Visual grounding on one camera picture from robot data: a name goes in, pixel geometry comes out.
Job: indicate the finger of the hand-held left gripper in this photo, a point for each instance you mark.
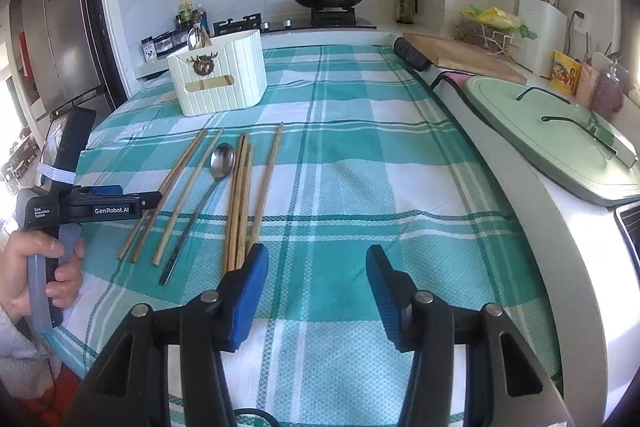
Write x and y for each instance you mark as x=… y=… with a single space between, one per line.
x=107 y=191
x=151 y=199

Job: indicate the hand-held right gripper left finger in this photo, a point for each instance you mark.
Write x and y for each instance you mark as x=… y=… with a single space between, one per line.
x=247 y=297

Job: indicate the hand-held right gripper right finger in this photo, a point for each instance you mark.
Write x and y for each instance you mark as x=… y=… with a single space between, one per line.
x=385 y=297

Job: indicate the bundle of wooden chopsticks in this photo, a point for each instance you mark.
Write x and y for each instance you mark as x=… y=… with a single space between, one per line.
x=236 y=207

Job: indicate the cream ribbed utensil box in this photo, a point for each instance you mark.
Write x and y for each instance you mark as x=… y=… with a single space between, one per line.
x=225 y=97

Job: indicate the person's left forearm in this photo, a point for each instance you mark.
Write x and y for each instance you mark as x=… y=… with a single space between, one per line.
x=25 y=347

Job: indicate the person's left hand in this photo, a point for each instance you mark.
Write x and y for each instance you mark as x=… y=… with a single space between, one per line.
x=17 y=267

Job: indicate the teal checked tablecloth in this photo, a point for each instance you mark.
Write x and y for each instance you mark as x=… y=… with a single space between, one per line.
x=350 y=157

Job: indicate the white label spice jar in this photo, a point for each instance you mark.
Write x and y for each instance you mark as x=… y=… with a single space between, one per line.
x=148 y=49

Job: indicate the black lid seasoning container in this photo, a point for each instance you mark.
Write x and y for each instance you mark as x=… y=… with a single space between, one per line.
x=178 y=39
x=162 y=44

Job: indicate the grey refrigerator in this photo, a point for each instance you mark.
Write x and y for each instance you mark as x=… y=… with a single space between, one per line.
x=65 y=32

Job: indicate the blue label bottle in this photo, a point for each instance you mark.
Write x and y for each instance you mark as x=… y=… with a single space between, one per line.
x=201 y=19

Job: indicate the green label oil bottle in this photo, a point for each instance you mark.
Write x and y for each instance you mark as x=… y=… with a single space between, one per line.
x=186 y=14

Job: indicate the black burner grate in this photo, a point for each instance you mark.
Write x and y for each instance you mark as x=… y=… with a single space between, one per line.
x=235 y=26
x=332 y=17

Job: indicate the green sink cover board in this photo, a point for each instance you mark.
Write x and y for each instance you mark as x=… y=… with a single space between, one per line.
x=540 y=142

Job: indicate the pink cloth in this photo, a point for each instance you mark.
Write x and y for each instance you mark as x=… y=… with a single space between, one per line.
x=457 y=82

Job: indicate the black glass gas stove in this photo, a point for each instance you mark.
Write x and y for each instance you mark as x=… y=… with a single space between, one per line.
x=300 y=25

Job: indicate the black roll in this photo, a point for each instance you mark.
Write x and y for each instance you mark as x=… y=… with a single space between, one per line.
x=412 y=54

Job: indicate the wooden cutting board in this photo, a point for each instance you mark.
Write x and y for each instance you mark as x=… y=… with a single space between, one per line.
x=465 y=54

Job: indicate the yellow packet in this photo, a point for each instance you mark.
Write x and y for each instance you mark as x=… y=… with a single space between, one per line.
x=566 y=72

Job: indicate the yellow plastic bag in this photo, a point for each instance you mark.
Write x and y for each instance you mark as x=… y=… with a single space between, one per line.
x=492 y=17

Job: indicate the white knife block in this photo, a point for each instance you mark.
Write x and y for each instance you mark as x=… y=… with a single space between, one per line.
x=540 y=37

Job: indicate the white wall outlet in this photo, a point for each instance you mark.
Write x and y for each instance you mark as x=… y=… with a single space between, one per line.
x=578 y=22

